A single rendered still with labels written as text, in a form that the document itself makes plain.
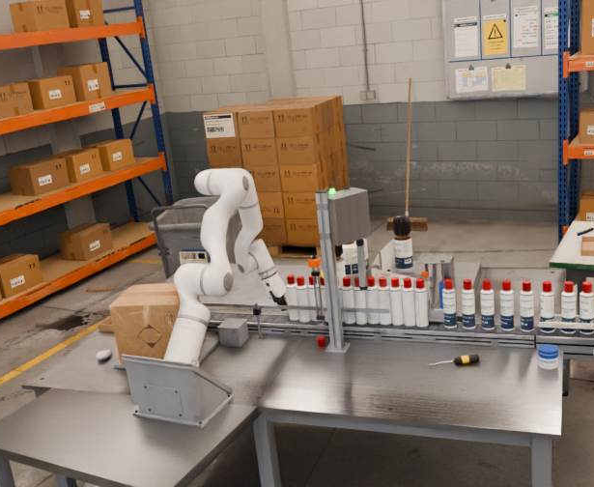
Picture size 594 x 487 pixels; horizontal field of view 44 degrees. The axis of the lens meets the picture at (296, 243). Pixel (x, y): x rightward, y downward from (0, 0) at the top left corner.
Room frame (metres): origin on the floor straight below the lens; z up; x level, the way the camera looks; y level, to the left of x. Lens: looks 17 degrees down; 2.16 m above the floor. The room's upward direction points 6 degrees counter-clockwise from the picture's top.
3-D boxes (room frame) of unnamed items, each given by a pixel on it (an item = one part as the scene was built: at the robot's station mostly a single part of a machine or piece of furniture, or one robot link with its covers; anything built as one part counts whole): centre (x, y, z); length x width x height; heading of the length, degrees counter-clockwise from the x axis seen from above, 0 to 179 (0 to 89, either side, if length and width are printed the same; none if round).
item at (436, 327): (2.91, -0.13, 0.86); 1.65 x 0.08 x 0.04; 68
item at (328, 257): (2.76, -0.12, 1.16); 0.04 x 0.04 x 0.67; 68
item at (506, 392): (3.05, -0.06, 0.82); 2.10 x 1.50 x 0.02; 68
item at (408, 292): (2.79, -0.43, 0.98); 0.05 x 0.05 x 0.20
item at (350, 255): (3.56, -0.26, 0.95); 0.20 x 0.20 x 0.14
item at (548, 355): (2.41, -0.88, 0.87); 0.07 x 0.07 x 0.07
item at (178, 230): (5.51, 0.72, 0.48); 0.89 x 0.63 x 0.96; 168
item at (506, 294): (2.65, -0.80, 0.98); 0.05 x 0.05 x 0.20
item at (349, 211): (2.79, -0.20, 1.38); 0.17 x 0.10 x 0.19; 123
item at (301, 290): (2.96, 0.00, 0.98); 0.05 x 0.05 x 0.20
